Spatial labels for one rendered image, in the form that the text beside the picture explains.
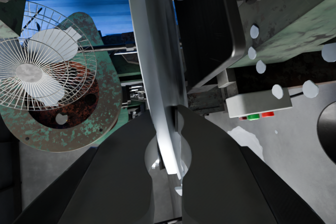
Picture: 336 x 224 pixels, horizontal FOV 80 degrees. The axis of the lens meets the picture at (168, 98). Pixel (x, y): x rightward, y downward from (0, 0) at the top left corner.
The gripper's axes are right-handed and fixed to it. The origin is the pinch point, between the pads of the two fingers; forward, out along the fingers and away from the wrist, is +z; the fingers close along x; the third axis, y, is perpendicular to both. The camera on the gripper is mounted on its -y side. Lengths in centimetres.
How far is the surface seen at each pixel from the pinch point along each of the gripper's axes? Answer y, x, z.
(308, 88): 5.1, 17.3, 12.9
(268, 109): 18.5, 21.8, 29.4
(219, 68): 0.8, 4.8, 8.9
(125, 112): 166, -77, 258
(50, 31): 9, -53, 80
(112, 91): 60, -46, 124
